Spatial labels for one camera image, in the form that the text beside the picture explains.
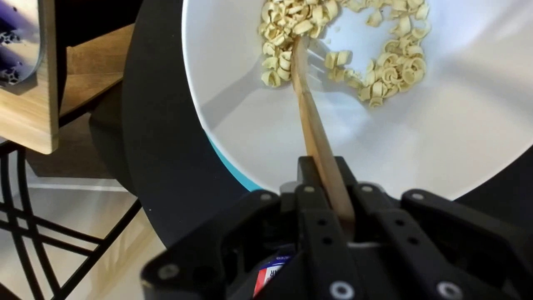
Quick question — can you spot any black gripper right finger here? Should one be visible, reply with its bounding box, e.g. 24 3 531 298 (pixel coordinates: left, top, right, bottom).
331 157 533 300

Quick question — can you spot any black round table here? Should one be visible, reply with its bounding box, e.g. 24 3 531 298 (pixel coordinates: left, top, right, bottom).
88 0 533 253

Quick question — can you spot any grey aluminum mount plate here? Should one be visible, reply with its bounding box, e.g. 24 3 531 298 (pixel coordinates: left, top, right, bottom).
0 0 46 95

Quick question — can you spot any wooden cart top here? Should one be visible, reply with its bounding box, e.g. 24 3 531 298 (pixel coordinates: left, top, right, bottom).
0 0 59 157

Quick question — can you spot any wooden stirring spoon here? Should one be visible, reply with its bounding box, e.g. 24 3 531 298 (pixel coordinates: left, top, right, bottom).
289 35 358 225

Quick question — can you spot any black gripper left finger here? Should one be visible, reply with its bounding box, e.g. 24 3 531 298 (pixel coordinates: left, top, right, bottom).
138 157 358 300

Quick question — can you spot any black metal dining chair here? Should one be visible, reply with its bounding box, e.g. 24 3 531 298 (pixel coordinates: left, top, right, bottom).
0 145 143 300

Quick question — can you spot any pile of pasta pieces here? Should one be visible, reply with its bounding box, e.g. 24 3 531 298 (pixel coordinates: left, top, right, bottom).
256 0 433 108

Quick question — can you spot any white mixing bowl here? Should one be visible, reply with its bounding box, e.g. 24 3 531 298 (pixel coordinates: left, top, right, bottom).
179 0 533 202

